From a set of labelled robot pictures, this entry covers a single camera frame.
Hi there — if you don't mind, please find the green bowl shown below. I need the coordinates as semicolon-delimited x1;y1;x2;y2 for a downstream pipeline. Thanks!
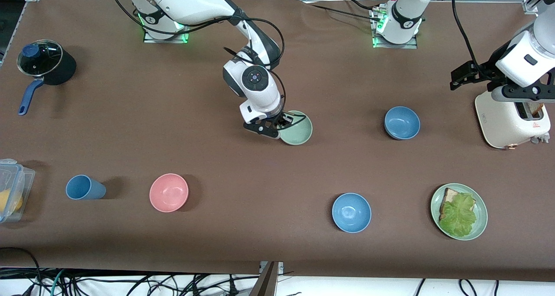
277;111;313;146

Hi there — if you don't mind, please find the blue bowl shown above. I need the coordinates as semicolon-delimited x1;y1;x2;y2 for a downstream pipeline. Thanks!
384;106;421;140
332;193;372;234

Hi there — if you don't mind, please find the pink bowl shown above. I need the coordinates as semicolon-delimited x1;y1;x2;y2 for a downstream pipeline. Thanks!
149;173;189;213

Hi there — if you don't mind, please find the cream white toaster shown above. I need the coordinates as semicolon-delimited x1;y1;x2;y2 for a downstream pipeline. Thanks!
475;90;551;150

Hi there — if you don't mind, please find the bread slice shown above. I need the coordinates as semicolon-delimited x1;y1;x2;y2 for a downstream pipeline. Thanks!
439;188;476;221

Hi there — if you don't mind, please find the green lettuce leaf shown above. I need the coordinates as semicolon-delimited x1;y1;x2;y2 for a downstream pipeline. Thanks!
439;193;477;238

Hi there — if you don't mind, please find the green plate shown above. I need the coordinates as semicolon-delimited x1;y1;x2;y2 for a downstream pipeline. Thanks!
431;183;488;241

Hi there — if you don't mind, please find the blue cup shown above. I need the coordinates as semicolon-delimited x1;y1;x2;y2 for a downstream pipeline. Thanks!
65;175;107;200

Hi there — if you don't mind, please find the clear plastic container blue lid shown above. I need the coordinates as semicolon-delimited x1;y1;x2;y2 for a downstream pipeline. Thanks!
0;159;36;224

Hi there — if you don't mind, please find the yellow food item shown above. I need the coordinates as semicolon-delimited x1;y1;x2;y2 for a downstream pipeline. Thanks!
0;189;23;214

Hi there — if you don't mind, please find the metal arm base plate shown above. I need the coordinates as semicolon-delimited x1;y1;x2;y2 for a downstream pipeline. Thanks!
371;8;419;49
143;25;191;44

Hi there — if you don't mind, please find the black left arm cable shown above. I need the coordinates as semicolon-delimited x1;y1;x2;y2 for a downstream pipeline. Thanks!
450;0;495;78

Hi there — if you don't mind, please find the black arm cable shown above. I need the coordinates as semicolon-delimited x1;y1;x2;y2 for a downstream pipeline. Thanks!
106;0;287;114
450;0;495;78

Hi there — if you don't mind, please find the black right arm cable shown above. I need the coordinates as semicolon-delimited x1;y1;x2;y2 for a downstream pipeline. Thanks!
106;0;287;114

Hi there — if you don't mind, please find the black cable on table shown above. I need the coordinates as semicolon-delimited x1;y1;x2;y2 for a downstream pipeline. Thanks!
310;3;382;19

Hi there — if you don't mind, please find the metal table bracket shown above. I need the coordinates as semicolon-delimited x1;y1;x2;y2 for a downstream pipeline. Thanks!
249;261;284;296

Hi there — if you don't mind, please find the black pot blue handle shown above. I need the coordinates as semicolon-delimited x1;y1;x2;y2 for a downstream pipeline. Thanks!
16;39;77;116

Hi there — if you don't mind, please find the teal cable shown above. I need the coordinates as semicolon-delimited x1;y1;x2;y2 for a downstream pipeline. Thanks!
50;269;66;296

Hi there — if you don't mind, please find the black looped floor cable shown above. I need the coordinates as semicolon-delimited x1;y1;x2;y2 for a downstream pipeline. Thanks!
0;247;42;296

